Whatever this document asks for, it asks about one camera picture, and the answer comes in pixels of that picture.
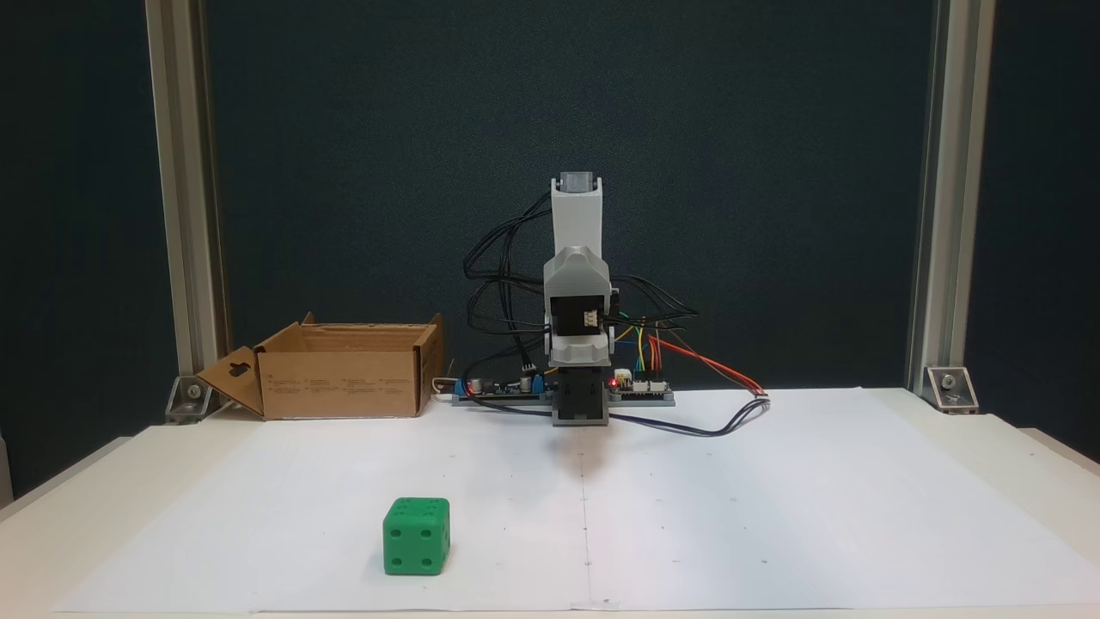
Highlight long black servo cable bundle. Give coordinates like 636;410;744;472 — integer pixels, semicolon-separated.
462;191;555;398

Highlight orange red wire bundle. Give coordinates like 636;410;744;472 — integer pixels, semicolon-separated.
646;334;767;398

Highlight dark cable with white connector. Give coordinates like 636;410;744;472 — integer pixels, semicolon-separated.
468;391;771;438

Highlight aluminium frame post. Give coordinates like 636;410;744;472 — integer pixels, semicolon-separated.
904;0;998;396
144;0;231;405

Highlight green dice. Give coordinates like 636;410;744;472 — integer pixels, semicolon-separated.
382;497;451;576

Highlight open cardboard box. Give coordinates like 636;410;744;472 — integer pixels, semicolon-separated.
196;313;446;421

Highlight blue circuit board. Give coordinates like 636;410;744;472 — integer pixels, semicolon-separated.
453;371;553;400

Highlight grey board mounting plate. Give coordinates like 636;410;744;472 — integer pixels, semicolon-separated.
451;391;676;408

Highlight metal corner bracket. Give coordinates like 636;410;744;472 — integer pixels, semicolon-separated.
165;374;214;424
924;365;981;415

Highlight circuit board with jumper wires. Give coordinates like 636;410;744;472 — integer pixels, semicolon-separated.
608;368;674;396

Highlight yellow jumper wire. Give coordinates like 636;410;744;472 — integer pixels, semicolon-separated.
615;323;647;372

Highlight short black servo cable bundle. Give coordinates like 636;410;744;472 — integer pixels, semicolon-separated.
608;275;700;332

